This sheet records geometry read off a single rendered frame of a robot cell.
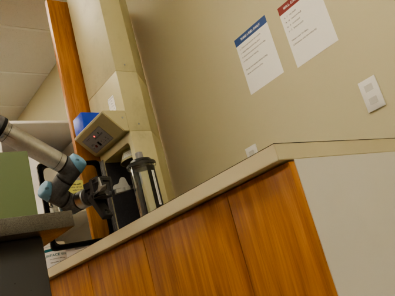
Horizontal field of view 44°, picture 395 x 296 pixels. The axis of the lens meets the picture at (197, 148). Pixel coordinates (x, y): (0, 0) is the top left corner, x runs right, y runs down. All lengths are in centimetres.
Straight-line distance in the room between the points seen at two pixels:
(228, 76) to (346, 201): 123
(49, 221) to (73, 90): 148
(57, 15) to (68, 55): 24
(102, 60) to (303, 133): 102
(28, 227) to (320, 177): 67
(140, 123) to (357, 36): 99
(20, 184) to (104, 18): 130
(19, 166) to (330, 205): 77
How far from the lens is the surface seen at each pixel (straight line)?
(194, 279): 142
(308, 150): 116
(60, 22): 280
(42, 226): 120
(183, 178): 259
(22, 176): 131
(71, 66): 267
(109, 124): 218
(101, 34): 244
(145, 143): 219
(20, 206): 129
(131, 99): 226
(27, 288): 122
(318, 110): 193
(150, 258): 159
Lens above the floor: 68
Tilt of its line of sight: 16 degrees up
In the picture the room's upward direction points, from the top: 15 degrees counter-clockwise
